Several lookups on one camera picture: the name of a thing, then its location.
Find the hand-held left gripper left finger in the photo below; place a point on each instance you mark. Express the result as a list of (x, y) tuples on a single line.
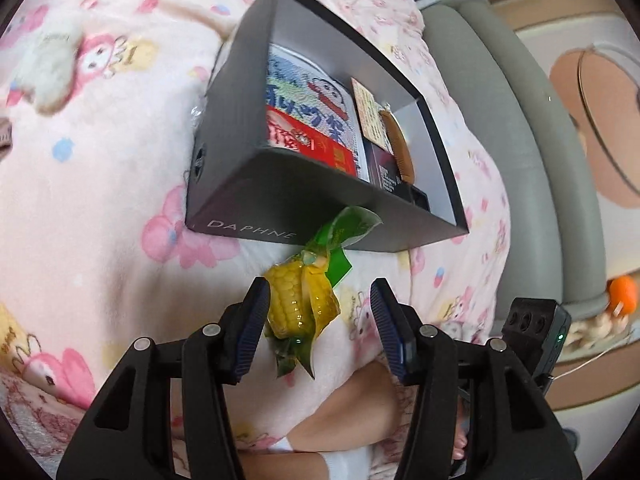
[(252, 330)]

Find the brown wooden comb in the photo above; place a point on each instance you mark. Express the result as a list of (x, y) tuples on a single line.
[(397, 145)]

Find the small white plush toy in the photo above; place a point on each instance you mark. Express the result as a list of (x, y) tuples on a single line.
[(50, 65)]

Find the small cream card packet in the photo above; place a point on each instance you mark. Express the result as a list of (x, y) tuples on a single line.
[(367, 110)]

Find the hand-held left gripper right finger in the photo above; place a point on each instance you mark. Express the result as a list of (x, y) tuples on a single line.
[(387, 330)]

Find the grey padded bed frame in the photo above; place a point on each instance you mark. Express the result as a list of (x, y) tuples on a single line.
[(525, 160)]

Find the vacuum-packed corn cob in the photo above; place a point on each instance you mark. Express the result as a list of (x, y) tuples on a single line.
[(295, 300)]

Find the white shorts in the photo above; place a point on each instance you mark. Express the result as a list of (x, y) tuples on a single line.
[(345, 465)]

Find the dark grey cardboard box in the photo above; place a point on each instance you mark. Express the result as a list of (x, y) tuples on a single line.
[(240, 200)]

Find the pink floral garment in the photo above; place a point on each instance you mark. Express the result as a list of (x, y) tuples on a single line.
[(35, 410)]

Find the person's leg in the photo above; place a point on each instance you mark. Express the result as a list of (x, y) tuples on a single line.
[(350, 410)]

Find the pink printed blanket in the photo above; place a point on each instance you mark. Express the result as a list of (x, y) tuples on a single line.
[(100, 210)]

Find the small black box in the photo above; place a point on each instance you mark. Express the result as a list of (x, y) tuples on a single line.
[(385, 170)]

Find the round glass side table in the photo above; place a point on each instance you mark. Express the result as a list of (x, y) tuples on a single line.
[(600, 125)]

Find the orange plush toy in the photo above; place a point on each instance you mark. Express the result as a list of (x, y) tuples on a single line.
[(622, 292)]

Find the colourful instant noodle package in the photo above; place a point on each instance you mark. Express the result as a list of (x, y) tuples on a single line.
[(300, 110)]

